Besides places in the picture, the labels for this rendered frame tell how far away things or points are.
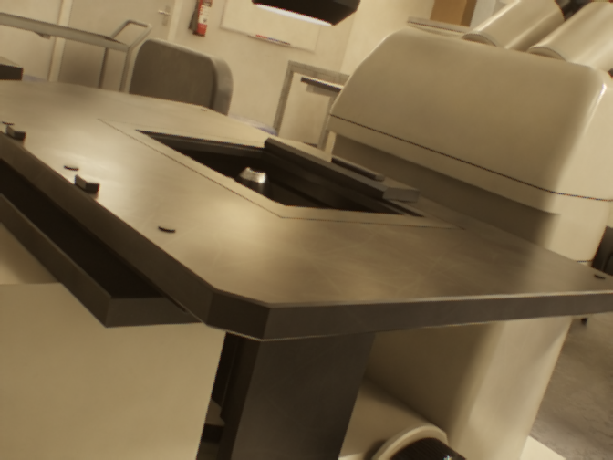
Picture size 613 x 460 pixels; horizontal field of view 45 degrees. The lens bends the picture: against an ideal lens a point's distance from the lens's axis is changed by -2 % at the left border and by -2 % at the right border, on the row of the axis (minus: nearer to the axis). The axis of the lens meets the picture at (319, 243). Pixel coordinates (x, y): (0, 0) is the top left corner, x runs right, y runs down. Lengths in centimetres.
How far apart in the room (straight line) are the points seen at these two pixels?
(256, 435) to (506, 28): 35
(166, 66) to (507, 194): 127
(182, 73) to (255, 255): 137
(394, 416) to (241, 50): 705
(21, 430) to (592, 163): 34
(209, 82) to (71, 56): 515
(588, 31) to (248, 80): 707
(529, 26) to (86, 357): 41
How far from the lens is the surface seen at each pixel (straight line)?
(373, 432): 43
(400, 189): 38
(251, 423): 33
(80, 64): 664
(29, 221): 28
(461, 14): 417
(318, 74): 474
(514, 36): 56
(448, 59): 52
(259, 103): 768
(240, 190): 30
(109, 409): 29
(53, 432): 28
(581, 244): 48
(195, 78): 153
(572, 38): 53
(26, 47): 652
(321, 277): 21
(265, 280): 19
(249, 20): 743
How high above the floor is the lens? 101
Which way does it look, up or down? 14 degrees down
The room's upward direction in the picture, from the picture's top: 15 degrees clockwise
